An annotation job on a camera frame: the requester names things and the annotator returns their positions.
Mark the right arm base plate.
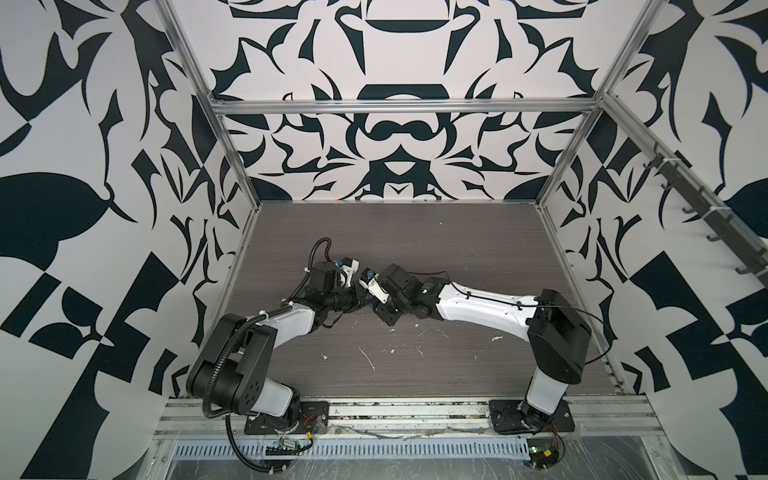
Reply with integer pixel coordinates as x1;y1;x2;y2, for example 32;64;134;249
488;399;576;435

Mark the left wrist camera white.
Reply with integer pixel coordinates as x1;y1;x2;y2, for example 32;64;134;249
336;257;359;288

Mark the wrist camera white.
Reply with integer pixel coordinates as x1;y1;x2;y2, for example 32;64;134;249
336;257;359;288
359;268;389;304

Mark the black corrugated cable left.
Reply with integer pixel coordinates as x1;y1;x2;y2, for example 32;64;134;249
200;236;334;474

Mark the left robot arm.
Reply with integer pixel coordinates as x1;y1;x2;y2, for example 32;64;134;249
186;258;388;424

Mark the grey wall hook rail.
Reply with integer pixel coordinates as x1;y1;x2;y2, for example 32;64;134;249
644;141;767;289

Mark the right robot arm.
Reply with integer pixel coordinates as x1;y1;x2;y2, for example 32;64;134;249
359;264;593;431

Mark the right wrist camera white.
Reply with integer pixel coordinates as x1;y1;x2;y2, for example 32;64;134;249
359;268;389;304

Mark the white slotted cable duct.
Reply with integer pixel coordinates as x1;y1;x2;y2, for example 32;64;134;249
173;437;531;460

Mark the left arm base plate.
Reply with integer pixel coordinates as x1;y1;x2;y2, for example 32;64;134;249
244;401;330;435

